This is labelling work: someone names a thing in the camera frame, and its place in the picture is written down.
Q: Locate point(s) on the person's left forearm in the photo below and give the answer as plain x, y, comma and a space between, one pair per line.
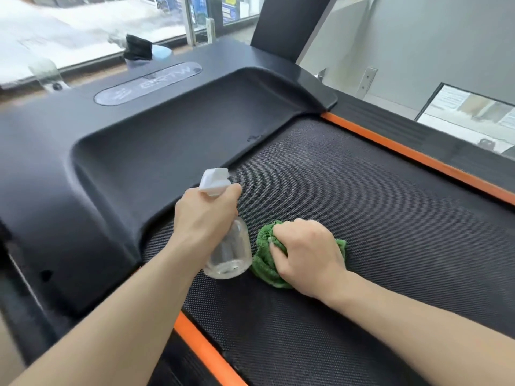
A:
120, 329

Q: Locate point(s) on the person's right forearm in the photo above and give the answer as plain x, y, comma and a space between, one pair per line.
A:
422, 337

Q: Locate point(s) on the person's left hand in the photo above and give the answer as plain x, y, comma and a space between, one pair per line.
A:
201, 225

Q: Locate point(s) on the person's right hand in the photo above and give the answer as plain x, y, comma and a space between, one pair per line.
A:
314, 261

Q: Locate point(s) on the black-framed low window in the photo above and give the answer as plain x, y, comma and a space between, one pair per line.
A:
462, 112

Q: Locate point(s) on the dark grey cloth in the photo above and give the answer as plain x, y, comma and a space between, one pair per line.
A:
138, 48

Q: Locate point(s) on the grey metal bracket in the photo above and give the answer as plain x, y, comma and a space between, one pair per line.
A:
367, 82

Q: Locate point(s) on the clear spray bottle white trigger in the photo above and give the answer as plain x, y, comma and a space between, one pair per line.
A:
227, 261

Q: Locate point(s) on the green cloth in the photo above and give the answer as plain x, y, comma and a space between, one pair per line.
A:
261, 269

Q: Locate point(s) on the black window frame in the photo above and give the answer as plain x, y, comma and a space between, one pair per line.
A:
80, 66

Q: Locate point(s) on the floor socket with clear cover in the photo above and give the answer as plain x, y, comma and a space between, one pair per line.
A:
48, 76

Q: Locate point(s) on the grey metal beam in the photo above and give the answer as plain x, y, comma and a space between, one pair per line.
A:
188, 20

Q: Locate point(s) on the black orange-striped treadmill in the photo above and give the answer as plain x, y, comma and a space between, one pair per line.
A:
120, 176

